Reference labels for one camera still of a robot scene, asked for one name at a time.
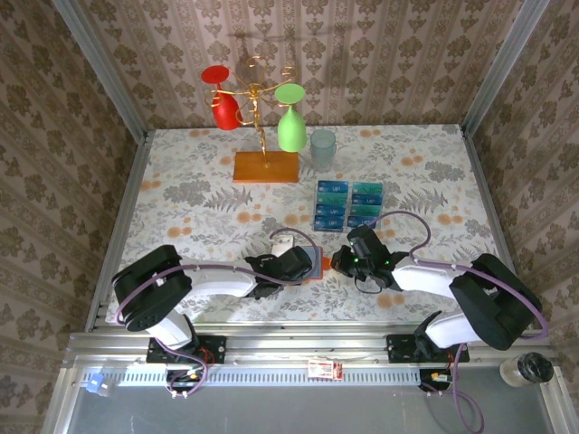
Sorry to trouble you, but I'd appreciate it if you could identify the orange card holder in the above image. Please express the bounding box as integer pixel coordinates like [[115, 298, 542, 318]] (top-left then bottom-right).
[[299, 245, 327, 283]]

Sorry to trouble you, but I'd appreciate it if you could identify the floral patterned tablecloth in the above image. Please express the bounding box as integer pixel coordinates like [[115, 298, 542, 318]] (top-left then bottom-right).
[[108, 124, 521, 324]]

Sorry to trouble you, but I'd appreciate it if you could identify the red and white sticker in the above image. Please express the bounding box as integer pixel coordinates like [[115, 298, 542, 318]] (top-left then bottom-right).
[[307, 359, 343, 379]]

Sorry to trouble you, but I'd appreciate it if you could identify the clear bluish tumbler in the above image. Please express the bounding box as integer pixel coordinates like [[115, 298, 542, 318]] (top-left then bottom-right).
[[308, 128, 337, 173]]

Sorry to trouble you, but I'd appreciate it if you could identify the grey metal shelf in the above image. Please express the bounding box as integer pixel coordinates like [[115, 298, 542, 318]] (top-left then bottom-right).
[[43, 365, 562, 434]]

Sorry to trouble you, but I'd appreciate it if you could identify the green plastic wine glass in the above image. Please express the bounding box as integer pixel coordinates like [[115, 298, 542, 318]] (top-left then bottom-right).
[[274, 83, 307, 153]]

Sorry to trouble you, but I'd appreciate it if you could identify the red plastic wine glass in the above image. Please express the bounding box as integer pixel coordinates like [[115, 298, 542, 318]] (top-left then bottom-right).
[[201, 65, 240, 131]]

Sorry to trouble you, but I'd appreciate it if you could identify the jar with black lid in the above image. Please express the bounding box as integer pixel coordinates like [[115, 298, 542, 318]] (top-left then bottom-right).
[[498, 351, 556, 390]]

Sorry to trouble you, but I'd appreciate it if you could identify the thin black wire loop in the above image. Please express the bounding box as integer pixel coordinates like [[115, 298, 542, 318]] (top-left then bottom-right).
[[354, 274, 382, 295]]

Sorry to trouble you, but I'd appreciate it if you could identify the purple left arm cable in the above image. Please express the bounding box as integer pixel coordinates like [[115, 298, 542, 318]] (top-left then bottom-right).
[[115, 228, 318, 401]]

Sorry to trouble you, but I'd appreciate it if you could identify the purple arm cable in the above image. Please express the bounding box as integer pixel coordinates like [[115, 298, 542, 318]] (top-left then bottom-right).
[[115, 228, 318, 401], [359, 210, 549, 434]]

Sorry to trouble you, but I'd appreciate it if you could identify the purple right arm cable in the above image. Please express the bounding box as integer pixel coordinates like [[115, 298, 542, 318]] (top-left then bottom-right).
[[359, 210, 549, 434]]

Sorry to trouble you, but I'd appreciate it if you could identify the aluminium mounting rail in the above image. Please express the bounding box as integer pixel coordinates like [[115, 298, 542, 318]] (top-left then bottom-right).
[[67, 321, 556, 368]]

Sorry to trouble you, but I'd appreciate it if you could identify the slotted grey cable duct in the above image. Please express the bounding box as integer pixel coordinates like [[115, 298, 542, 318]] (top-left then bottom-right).
[[115, 364, 424, 388]]

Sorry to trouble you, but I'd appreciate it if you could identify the gold wire rack wooden base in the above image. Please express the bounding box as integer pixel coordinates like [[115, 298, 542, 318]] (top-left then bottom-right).
[[207, 54, 301, 184]]

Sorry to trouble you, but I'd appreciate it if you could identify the red black connector wire bundle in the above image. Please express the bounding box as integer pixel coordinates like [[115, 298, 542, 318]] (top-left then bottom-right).
[[165, 350, 214, 401], [418, 368, 454, 399]]

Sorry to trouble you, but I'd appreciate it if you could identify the aluminium table side rail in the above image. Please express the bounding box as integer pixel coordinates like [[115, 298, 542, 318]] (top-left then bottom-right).
[[84, 130, 153, 334], [460, 126, 534, 329]]

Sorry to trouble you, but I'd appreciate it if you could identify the aluminium frame post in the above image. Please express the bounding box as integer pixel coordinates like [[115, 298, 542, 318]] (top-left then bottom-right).
[[50, 0, 149, 139], [460, 0, 552, 135]]

